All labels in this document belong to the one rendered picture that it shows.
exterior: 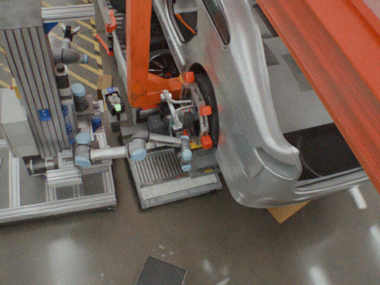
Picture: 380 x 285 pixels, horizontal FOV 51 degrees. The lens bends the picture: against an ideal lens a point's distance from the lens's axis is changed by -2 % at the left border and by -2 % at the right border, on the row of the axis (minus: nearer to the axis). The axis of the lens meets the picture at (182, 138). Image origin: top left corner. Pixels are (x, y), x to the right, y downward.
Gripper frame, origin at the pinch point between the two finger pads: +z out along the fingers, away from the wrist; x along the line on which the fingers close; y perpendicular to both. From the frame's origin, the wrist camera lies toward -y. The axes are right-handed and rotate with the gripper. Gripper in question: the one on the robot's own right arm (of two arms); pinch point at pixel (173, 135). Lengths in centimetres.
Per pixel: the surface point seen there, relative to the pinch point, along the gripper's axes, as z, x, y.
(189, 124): -3.7, -11.2, 16.3
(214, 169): -6, -47, -68
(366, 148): -151, 28, 217
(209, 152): 9, -47, -60
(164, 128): 41, -8, -47
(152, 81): 63, 0, 0
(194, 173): -6, -26, -68
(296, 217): -73, -114, -82
